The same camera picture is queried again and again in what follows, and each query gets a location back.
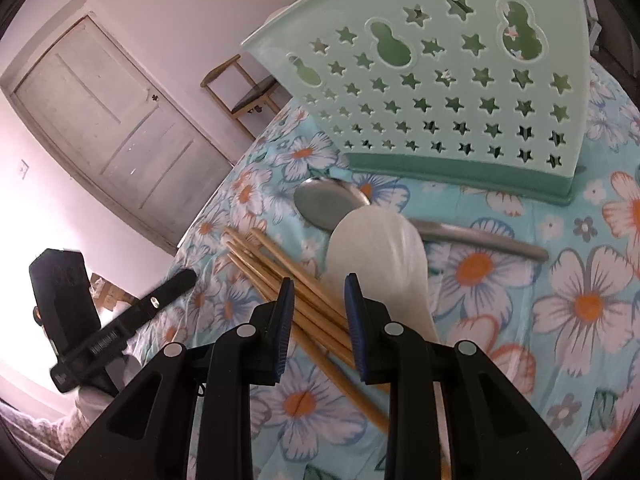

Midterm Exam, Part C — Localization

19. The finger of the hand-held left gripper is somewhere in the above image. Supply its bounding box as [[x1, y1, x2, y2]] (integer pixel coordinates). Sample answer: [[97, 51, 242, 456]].
[[142, 269, 197, 313]]

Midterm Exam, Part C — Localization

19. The white panel door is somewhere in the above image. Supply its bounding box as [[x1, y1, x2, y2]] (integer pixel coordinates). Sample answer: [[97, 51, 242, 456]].
[[0, 0, 236, 256]]

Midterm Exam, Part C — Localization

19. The wooden chair with dark seat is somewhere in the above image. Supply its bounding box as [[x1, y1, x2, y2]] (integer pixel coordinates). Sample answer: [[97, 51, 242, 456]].
[[201, 54, 283, 136]]

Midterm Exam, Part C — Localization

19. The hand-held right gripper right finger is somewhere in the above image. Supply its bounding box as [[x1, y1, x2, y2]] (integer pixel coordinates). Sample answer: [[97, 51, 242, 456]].
[[344, 272, 583, 480]]

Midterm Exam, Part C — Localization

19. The metal spoon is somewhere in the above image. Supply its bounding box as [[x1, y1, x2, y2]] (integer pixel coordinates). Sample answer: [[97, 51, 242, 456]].
[[294, 177, 550, 262]]

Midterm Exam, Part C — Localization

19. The person's left hand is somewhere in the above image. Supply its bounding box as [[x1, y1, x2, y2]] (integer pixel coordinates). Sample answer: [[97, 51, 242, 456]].
[[75, 355, 143, 423]]

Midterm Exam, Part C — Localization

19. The green star-cutout utensil holder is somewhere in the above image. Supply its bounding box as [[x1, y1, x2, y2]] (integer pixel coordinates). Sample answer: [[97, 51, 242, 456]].
[[239, 0, 588, 206]]

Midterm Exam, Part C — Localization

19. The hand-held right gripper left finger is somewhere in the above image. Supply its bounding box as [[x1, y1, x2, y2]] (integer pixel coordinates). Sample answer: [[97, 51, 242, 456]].
[[55, 276, 296, 480]]

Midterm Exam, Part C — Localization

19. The wooden chopstick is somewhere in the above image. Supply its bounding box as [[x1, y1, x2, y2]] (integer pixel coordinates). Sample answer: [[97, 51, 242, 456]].
[[292, 325, 392, 433], [227, 254, 358, 368], [225, 239, 356, 356], [250, 227, 351, 323], [223, 226, 351, 336]]

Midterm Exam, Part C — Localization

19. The person's left forearm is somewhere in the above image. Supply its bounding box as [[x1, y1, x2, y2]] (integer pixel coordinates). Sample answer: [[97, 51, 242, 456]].
[[30, 405, 96, 463]]

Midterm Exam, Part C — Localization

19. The floral blue blanket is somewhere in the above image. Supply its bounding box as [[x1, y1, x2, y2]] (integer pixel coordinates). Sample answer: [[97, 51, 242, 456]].
[[120, 55, 640, 480]]

